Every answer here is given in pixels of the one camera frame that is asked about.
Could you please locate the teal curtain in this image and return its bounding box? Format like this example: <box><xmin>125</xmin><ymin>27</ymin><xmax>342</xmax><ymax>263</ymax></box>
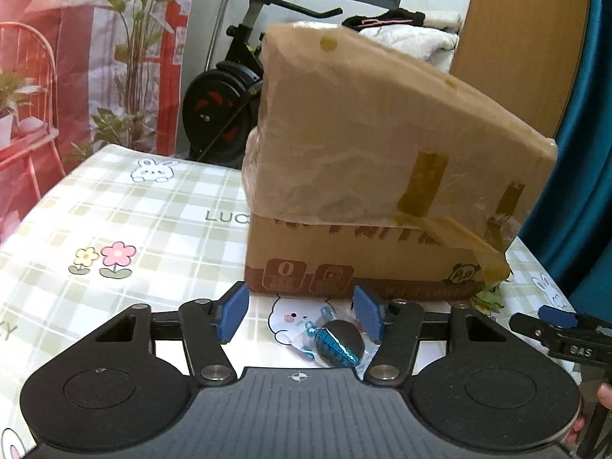
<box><xmin>519</xmin><ymin>0</ymin><xmax>612</xmax><ymax>326</ymax></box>

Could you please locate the person's right hand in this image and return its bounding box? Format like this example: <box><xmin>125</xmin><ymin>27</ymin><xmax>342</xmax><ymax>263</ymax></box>
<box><xmin>569</xmin><ymin>381</ymin><xmax>612</xmax><ymax>445</ymax></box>

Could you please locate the black garment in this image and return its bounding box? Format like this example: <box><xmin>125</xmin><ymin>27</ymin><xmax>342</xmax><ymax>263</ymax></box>
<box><xmin>342</xmin><ymin>8</ymin><xmax>426</xmax><ymax>30</ymax></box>

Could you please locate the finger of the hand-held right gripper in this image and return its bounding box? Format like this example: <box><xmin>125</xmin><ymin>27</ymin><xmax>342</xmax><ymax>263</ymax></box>
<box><xmin>538</xmin><ymin>306</ymin><xmax>612</xmax><ymax>334</ymax></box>
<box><xmin>509</xmin><ymin>313</ymin><xmax>558</xmax><ymax>346</ymax></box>

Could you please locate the white quilted jacket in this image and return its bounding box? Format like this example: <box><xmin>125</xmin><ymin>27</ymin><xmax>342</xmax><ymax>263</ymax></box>
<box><xmin>358</xmin><ymin>10</ymin><xmax>462</xmax><ymax>75</ymax></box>

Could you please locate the plastic-lined cardboard box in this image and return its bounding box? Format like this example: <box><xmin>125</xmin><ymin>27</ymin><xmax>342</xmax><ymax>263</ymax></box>
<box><xmin>241</xmin><ymin>21</ymin><xmax>559</xmax><ymax>303</ymax></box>

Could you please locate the black exercise bike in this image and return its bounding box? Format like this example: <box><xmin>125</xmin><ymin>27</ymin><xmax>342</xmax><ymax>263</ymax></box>
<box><xmin>182</xmin><ymin>0</ymin><xmax>344</xmax><ymax>166</ymax></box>

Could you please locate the red printed backdrop cloth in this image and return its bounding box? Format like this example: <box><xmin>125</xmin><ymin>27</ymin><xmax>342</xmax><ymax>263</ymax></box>
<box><xmin>0</xmin><ymin>0</ymin><xmax>202</xmax><ymax>244</ymax></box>

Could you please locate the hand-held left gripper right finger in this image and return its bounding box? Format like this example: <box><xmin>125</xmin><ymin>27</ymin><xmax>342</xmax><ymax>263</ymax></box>
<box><xmin>353</xmin><ymin>284</ymin><xmax>508</xmax><ymax>387</ymax></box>

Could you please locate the green snack packet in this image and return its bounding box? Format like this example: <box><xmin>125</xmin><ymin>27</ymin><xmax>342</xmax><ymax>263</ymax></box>
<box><xmin>471</xmin><ymin>283</ymin><xmax>505</xmax><ymax>314</ymax></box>

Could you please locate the wooden panel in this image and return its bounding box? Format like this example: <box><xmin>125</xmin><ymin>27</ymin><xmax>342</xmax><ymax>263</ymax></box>
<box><xmin>449</xmin><ymin>0</ymin><xmax>594</xmax><ymax>139</ymax></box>

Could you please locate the checkered cartoon tablecloth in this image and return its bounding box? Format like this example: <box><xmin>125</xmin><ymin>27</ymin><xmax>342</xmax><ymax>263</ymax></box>
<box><xmin>0</xmin><ymin>143</ymin><xmax>581</xmax><ymax>459</ymax></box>

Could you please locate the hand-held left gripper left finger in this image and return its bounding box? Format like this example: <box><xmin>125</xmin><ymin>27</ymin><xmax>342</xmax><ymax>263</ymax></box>
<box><xmin>96</xmin><ymin>281</ymin><xmax>250</xmax><ymax>387</ymax></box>

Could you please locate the blue foil candy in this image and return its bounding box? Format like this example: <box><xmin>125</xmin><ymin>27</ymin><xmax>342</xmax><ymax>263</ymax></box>
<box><xmin>293</xmin><ymin>318</ymin><xmax>369</xmax><ymax>369</ymax></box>

